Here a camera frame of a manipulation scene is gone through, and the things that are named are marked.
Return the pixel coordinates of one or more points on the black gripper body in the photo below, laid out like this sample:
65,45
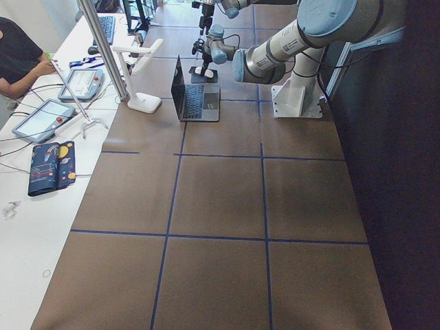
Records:
206,54
207,11

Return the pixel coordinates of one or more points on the white computer mouse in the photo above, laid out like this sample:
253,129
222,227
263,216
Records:
203,71

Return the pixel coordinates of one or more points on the black mouse pad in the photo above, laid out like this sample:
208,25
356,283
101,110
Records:
196,79

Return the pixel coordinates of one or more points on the grey laptop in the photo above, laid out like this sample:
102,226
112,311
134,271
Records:
194,103

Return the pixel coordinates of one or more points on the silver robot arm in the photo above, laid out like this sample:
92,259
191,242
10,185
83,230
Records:
317,24
230,8

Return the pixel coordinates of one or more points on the white desk lamp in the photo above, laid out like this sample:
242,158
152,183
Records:
139,101

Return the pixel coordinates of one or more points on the black keyboard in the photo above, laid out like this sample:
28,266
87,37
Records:
108,24

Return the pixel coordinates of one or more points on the white mounting pole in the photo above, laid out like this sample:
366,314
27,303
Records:
306,68

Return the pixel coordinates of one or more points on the far teach pendant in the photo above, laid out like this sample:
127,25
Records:
85,83

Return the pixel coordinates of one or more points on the teach pendant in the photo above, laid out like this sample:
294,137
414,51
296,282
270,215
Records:
41,124
85,83

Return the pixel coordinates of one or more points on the thin metal rod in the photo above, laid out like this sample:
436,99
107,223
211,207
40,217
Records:
88,119

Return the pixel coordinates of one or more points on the near teach pendant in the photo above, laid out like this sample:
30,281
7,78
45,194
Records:
41,124

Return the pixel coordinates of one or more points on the person in black shirt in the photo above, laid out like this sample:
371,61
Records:
22,60

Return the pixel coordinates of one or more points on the space pattern pouch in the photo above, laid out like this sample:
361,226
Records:
52,167

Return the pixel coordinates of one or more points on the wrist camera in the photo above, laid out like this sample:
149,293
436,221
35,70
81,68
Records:
198,46
196,4

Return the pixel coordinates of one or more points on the white pole base plate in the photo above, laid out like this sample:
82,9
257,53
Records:
297,98

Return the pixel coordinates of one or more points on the aluminium frame post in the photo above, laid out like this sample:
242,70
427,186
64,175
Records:
92,19

